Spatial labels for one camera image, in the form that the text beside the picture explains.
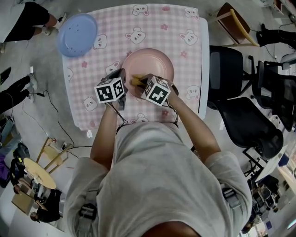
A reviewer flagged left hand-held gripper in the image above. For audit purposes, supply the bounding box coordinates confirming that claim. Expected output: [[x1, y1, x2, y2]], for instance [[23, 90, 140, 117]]
[[93, 68, 128, 111]]

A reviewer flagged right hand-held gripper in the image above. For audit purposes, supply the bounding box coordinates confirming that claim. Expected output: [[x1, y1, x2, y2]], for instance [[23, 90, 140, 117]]
[[138, 73, 179, 107]]

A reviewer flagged yellow sponge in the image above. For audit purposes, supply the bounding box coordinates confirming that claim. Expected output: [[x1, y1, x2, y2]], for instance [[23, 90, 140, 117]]
[[131, 74, 145, 87]]

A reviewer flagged pink plate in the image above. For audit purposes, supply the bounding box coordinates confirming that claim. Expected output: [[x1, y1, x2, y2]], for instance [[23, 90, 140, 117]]
[[121, 48, 175, 98]]

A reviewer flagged person's right forearm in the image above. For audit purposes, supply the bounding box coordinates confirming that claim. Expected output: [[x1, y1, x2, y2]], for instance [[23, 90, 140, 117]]
[[165, 92, 222, 163]]

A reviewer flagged person's left forearm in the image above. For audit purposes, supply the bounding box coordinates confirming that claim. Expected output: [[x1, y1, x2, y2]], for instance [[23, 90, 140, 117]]
[[90, 101, 121, 172]]

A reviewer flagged blue plate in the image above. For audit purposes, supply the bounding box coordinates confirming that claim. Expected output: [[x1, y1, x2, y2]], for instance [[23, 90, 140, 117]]
[[57, 13, 98, 58]]

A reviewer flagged pink checkered bunny tablecloth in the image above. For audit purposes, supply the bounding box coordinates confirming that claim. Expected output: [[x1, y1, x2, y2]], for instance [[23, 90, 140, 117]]
[[62, 3, 204, 126]]

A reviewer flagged white table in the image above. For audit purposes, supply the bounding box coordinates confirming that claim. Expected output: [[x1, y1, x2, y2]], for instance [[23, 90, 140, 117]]
[[62, 3, 210, 133]]

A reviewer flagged person's grey t-shirt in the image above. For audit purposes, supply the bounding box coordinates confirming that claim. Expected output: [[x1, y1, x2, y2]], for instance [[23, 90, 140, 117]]
[[63, 121, 253, 237]]

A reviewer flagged wooden chair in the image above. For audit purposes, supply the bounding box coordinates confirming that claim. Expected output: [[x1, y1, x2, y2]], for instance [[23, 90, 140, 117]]
[[209, 2, 261, 48]]

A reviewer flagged black mesh office chair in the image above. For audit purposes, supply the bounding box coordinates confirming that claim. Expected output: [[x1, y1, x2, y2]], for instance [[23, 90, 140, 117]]
[[251, 59, 296, 133]]

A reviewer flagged cardboard box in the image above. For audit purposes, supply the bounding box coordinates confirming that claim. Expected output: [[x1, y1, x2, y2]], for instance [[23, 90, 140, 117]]
[[11, 185, 36, 214]]

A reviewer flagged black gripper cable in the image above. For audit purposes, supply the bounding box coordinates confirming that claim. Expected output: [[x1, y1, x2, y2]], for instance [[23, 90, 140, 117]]
[[166, 103, 180, 129], [108, 103, 129, 135]]

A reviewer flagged black floor cable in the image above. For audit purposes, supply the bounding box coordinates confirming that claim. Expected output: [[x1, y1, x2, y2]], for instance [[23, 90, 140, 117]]
[[29, 89, 93, 149]]

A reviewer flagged grey harness strap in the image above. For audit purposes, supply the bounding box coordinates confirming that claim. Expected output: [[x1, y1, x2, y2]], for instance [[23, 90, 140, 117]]
[[220, 182, 244, 209], [75, 189, 98, 237]]

